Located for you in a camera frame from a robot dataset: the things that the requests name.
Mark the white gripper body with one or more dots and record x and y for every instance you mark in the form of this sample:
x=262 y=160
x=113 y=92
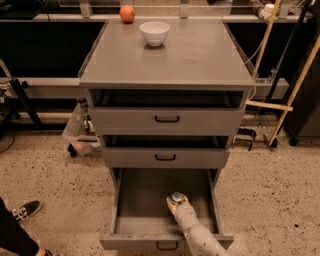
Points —
x=184 y=212

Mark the redbull can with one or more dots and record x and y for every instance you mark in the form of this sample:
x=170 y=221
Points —
x=178 y=197

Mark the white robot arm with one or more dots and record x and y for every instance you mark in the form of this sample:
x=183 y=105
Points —
x=199 y=238

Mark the grey bottom drawer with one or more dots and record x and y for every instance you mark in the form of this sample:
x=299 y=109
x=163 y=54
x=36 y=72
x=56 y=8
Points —
x=140 y=216

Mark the grey drawer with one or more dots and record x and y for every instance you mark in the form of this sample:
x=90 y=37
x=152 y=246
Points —
x=140 y=216
x=165 y=151
x=166 y=112

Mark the grey middle drawer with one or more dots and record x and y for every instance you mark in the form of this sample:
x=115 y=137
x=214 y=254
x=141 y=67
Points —
x=165 y=151

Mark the grey drawer cabinet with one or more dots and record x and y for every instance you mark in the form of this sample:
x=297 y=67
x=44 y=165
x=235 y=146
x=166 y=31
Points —
x=198 y=54

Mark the grey top drawer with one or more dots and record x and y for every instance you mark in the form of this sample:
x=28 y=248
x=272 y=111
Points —
x=166 y=112

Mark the black white sneaker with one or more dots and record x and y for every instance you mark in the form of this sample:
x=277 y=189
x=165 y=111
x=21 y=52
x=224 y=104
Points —
x=26 y=211

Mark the black trouser leg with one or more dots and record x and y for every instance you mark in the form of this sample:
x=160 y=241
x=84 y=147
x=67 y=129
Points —
x=13 y=237

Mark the white ceramic bowl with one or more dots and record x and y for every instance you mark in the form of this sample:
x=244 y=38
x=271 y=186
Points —
x=154 y=33

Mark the black tripod stand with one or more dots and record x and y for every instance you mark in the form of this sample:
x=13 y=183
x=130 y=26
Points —
x=21 y=94

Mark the orange fruit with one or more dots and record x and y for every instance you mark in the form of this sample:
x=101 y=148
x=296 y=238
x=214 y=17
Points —
x=127 y=14

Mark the white bottle on shelf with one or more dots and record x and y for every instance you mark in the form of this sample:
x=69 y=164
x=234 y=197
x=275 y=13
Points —
x=266 y=12

